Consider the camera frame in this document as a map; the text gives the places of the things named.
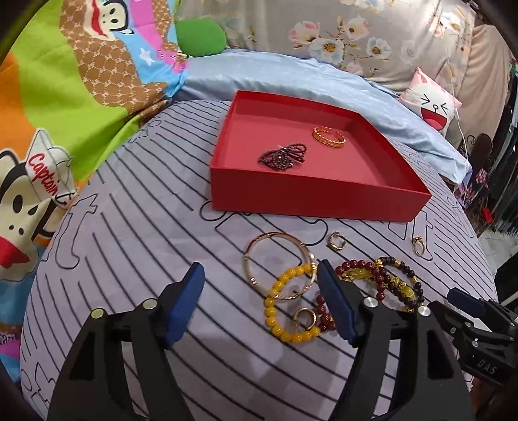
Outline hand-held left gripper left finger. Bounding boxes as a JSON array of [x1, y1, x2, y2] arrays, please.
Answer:
[[48, 262, 205, 421]]

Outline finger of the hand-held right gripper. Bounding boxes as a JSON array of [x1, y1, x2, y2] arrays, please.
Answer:
[[428, 301, 476, 345], [447, 287, 518, 324]]

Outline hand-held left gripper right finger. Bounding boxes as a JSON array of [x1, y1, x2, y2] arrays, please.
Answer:
[[317, 260, 476, 421]]

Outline red bead bracelet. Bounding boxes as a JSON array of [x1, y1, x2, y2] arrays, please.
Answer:
[[316, 260, 389, 330]]

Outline yellow bead bracelet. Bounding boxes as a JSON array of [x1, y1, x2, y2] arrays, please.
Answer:
[[263, 264, 322, 344]]

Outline thin gold bangle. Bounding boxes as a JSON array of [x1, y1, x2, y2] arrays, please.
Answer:
[[243, 232, 319, 300]]

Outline brown and gold bead bracelet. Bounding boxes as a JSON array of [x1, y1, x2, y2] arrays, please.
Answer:
[[374, 256, 425, 312]]

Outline red cardboard box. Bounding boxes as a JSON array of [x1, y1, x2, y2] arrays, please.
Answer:
[[209, 90, 433, 222]]

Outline grey striped bed sheet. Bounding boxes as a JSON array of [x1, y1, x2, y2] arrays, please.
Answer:
[[18, 99, 498, 421]]

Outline hanging dark clothes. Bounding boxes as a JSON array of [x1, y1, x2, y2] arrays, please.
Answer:
[[491, 61, 518, 231]]

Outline dark chair back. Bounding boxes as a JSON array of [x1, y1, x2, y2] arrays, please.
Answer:
[[465, 133, 492, 195]]

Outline rabbit face cushion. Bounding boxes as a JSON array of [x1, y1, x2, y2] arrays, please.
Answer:
[[399, 67, 463, 137]]

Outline cartoon monkey blanket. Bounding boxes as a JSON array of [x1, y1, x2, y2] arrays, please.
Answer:
[[0, 0, 191, 381]]

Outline beige cloth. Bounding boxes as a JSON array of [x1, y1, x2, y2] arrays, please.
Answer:
[[457, 24, 514, 138]]

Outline light blue blanket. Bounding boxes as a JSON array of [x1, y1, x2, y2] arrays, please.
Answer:
[[180, 49, 473, 183]]

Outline green pillow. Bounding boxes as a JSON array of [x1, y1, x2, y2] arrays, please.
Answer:
[[175, 18, 227, 57]]

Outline grey floral quilt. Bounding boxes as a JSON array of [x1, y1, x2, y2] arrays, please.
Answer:
[[174, 0, 478, 94]]

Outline gold chain cuff bracelet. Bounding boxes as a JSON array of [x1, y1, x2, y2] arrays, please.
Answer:
[[311, 126, 347, 149]]

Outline white cable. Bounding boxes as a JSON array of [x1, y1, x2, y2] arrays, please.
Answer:
[[440, 0, 472, 158]]

